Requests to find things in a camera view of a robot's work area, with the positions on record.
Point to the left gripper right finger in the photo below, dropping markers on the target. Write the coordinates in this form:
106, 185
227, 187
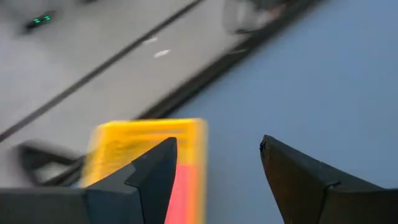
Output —
298, 189

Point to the yellow plastic basket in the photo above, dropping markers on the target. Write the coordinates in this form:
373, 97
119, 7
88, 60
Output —
130, 140

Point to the orange long rectangular block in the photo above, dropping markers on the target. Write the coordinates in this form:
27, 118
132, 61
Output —
183, 193

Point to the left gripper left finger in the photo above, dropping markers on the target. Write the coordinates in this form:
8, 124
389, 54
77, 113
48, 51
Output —
152, 186

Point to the black corner loop bracket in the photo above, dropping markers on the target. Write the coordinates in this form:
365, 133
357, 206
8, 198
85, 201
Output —
31, 152

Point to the white tape scrap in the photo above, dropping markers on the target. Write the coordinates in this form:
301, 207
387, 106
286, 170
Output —
161, 53
151, 40

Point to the black box with green lights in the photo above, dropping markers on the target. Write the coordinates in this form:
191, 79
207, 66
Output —
40, 23

